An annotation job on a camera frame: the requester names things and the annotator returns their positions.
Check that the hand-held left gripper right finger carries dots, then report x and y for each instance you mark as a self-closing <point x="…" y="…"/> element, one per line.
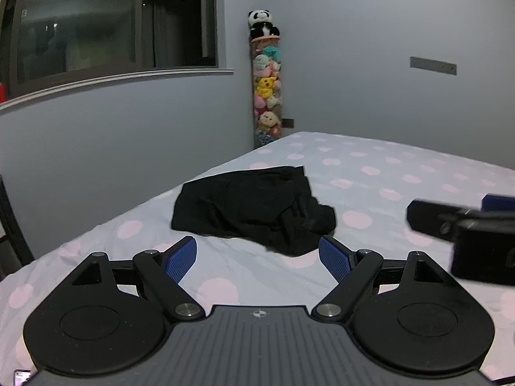
<point x="334" y="259"/>

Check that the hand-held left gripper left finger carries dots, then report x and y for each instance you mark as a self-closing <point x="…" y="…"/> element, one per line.
<point x="182" y="259"/>

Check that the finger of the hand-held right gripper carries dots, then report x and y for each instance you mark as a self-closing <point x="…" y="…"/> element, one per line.
<point x="499" y="202"/>
<point x="427" y="217"/>

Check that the black shorts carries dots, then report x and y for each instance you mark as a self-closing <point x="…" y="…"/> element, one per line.
<point x="241" y="205"/>

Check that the polka dot bed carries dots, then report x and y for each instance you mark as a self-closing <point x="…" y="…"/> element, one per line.
<point x="402" y="161"/>

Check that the dark chair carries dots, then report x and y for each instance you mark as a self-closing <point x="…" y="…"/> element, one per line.
<point x="14" y="225"/>

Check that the clear tube of plush toys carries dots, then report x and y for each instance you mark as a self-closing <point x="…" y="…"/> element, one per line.
<point x="267" y="88"/>

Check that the white window sill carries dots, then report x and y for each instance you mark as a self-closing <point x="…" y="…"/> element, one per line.
<point x="120" y="77"/>

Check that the smartphone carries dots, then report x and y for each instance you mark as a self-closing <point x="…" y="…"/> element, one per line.
<point x="22" y="378"/>

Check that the panda plush toy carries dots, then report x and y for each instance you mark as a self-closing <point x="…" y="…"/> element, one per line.
<point x="262" y="25"/>

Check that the dark framed window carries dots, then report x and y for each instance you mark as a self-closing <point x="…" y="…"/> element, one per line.
<point x="100" y="20"/>

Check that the dark wall socket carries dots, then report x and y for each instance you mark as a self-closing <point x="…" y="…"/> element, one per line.
<point x="288" y="122"/>

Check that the grey wall plate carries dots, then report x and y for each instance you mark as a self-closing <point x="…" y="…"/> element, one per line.
<point x="433" y="66"/>

